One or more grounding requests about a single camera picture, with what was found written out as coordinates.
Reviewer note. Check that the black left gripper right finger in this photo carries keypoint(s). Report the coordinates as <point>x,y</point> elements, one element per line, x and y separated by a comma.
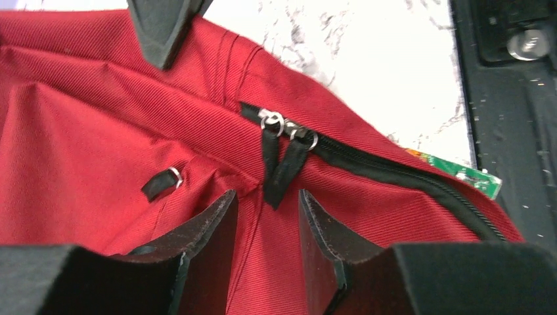
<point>347,274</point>

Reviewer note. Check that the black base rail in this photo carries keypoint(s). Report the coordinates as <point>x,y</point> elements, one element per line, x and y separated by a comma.
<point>507,53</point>

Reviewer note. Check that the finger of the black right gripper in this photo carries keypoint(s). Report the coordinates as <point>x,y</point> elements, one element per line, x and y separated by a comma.
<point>161,27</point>

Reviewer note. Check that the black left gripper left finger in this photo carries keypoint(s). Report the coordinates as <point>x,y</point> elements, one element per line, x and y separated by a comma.
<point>186,271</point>

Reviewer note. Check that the green treehouse book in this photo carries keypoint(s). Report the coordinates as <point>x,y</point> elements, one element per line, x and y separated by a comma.
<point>489,184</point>

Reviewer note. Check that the red backpack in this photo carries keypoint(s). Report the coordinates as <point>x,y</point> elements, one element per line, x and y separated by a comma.
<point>100,149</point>

